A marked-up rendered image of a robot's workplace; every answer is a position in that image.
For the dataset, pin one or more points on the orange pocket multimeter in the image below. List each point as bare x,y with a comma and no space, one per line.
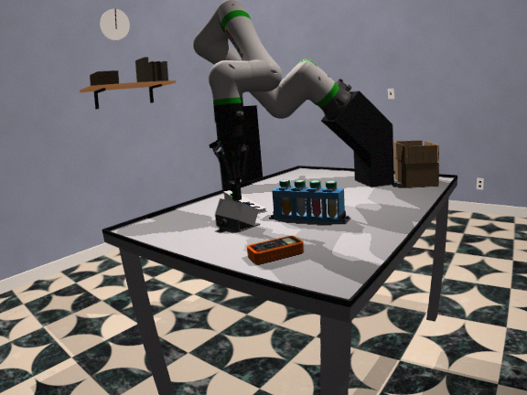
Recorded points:
273,250

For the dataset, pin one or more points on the white button panel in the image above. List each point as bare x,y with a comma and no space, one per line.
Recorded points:
234,215

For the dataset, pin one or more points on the blue test tube rack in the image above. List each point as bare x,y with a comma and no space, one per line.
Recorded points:
307,193

